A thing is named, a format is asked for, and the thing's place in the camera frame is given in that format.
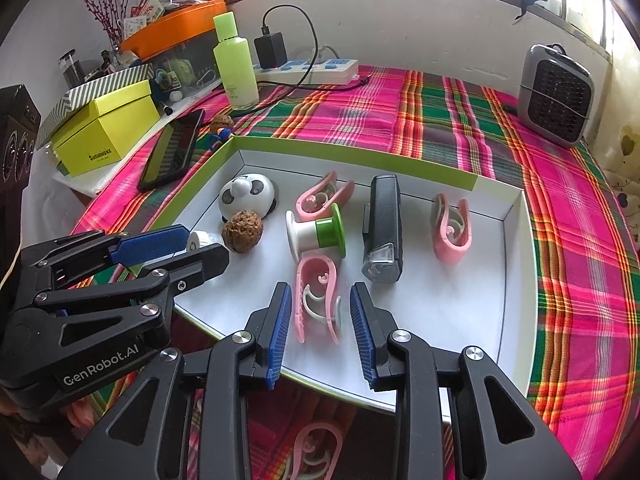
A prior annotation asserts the pink clip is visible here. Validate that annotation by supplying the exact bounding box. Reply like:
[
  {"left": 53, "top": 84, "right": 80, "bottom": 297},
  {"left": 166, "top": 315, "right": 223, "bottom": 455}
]
[
  {"left": 295, "top": 171, "right": 355, "bottom": 222},
  {"left": 282, "top": 420, "right": 344, "bottom": 479},
  {"left": 431, "top": 193, "right": 472, "bottom": 266},
  {"left": 292, "top": 254, "right": 342, "bottom": 344}
]

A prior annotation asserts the person's left hand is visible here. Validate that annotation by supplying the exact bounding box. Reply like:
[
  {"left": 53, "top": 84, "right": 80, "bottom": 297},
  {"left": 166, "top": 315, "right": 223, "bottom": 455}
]
[{"left": 1, "top": 385, "right": 114, "bottom": 434}]

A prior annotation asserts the brown walnut in box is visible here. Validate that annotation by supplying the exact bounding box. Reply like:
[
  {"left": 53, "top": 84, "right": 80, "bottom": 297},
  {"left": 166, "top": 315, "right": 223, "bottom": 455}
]
[{"left": 221, "top": 210, "right": 264, "bottom": 254}]

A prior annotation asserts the plaid pink green tablecloth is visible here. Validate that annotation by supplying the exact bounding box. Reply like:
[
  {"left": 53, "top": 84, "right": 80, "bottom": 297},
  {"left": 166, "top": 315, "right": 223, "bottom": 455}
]
[{"left": 233, "top": 66, "right": 639, "bottom": 479}]

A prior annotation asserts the black smartphone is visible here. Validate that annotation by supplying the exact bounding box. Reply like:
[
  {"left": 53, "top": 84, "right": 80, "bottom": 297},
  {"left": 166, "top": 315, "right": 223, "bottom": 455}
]
[{"left": 137, "top": 108, "right": 205, "bottom": 193}]

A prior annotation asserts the white panda toy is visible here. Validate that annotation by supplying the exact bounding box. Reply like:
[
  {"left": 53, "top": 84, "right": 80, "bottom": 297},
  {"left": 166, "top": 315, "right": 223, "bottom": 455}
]
[{"left": 218, "top": 174, "right": 277, "bottom": 222}]

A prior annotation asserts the black speaker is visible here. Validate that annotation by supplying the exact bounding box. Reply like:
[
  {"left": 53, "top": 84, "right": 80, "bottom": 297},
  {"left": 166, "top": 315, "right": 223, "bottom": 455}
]
[{"left": 0, "top": 84, "right": 41, "bottom": 192}]

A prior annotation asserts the yellow cardboard box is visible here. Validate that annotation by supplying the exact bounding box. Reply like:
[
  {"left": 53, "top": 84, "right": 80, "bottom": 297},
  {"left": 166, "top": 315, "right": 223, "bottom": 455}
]
[{"left": 51, "top": 79, "right": 160, "bottom": 177}]

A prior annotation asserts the white green spool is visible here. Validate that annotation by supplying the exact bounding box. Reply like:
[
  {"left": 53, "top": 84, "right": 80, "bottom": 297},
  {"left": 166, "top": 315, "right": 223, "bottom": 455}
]
[{"left": 285, "top": 204, "right": 347, "bottom": 262}]

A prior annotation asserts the blue orange small toy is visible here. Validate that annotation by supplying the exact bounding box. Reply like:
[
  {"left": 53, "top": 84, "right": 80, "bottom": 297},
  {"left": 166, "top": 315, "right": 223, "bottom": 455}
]
[{"left": 208, "top": 128, "right": 233, "bottom": 153}]

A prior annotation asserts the striped grey white box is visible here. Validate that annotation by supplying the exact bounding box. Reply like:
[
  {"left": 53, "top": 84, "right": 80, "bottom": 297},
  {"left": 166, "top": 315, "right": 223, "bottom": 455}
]
[{"left": 35, "top": 63, "right": 154, "bottom": 150}]

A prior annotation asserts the brown walnut on cloth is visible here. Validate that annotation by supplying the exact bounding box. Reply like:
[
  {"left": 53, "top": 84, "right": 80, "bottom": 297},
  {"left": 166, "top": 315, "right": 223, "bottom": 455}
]
[{"left": 209, "top": 114, "right": 234, "bottom": 134}]

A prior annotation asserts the green white cardboard box tray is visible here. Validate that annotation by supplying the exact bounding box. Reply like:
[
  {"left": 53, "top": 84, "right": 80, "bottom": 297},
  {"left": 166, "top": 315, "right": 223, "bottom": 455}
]
[{"left": 150, "top": 136, "right": 538, "bottom": 391}]

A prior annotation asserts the black bike light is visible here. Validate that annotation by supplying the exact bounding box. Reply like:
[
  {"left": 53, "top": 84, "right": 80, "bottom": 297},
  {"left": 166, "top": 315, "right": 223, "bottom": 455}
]
[{"left": 361, "top": 174, "right": 404, "bottom": 284}]

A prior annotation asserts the orange-lidded clear container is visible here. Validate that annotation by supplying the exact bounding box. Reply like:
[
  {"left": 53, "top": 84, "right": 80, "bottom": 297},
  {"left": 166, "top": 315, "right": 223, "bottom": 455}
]
[{"left": 120, "top": 0, "right": 227, "bottom": 107}]

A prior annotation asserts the green lotion bottle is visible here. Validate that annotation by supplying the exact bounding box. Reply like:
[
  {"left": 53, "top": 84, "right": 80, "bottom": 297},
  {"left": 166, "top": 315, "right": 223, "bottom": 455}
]
[{"left": 213, "top": 12, "right": 259, "bottom": 110}]

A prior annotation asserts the white power strip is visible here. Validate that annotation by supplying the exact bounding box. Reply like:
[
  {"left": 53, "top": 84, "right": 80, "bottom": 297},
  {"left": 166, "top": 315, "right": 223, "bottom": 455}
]
[{"left": 254, "top": 58, "right": 359, "bottom": 86}]

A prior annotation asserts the floral white curtain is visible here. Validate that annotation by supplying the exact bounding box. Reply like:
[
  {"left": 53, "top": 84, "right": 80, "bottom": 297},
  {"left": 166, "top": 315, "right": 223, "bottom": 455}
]
[{"left": 598, "top": 0, "right": 639, "bottom": 250}]

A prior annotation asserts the grey small heater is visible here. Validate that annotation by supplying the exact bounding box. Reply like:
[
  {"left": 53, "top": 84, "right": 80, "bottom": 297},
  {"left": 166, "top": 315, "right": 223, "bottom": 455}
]
[{"left": 518, "top": 44, "right": 594, "bottom": 148}]

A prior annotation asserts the black charger with cable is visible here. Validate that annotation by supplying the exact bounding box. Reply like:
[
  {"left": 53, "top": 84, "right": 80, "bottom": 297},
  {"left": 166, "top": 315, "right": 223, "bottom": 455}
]
[{"left": 199, "top": 3, "right": 372, "bottom": 122}]

